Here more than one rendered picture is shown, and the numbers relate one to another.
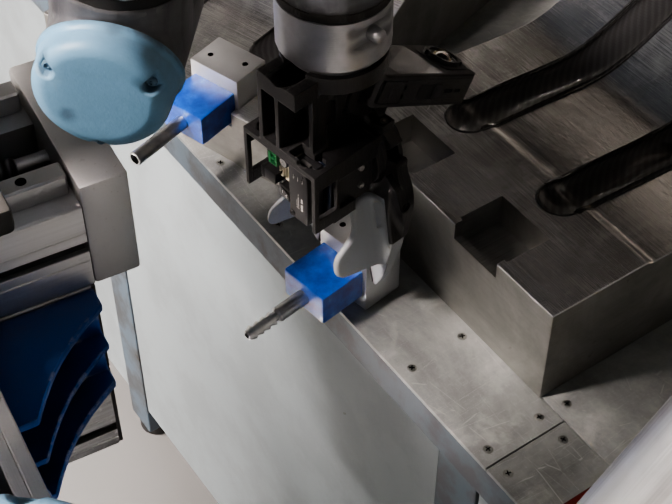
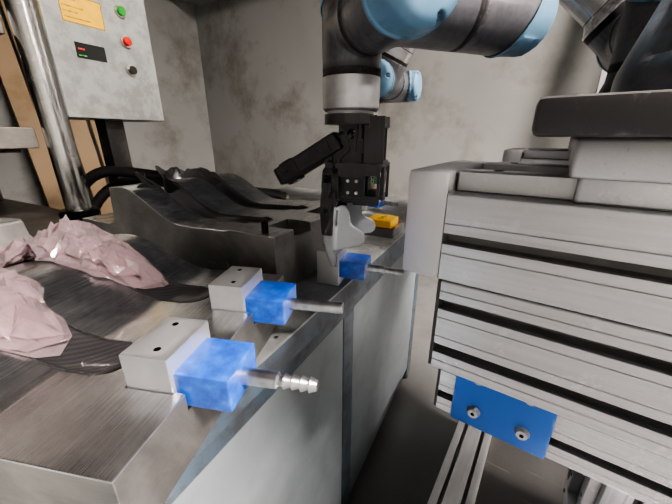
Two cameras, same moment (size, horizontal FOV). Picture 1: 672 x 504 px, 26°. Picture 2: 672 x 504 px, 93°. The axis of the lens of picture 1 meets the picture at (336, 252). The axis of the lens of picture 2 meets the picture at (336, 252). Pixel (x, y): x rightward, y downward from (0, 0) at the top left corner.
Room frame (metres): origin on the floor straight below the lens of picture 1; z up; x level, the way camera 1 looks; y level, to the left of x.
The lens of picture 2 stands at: (0.96, 0.40, 1.02)
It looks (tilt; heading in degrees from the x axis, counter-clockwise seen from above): 20 degrees down; 242
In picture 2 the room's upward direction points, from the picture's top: straight up
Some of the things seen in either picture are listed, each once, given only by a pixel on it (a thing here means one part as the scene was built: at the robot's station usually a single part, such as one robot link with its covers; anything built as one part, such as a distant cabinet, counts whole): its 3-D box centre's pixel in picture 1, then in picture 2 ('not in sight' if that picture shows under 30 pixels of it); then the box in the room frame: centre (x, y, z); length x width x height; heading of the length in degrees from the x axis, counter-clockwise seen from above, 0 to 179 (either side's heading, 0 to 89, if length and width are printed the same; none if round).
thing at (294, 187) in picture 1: (326, 120); (355, 161); (0.73, 0.01, 0.99); 0.09 x 0.08 x 0.12; 133
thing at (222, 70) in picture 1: (190, 115); (281, 302); (0.88, 0.12, 0.86); 0.13 x 0.05 x 0.05; 142
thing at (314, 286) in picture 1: (313, 289); (361, 266); (0.72, 0.02, 0.83); 0.13 x 0.05 x 0.05; 133
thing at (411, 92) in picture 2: not in sight; (397, 86); (0.38, -0.36, 1.14); 0.11 x 0.11 x 0.08; 34
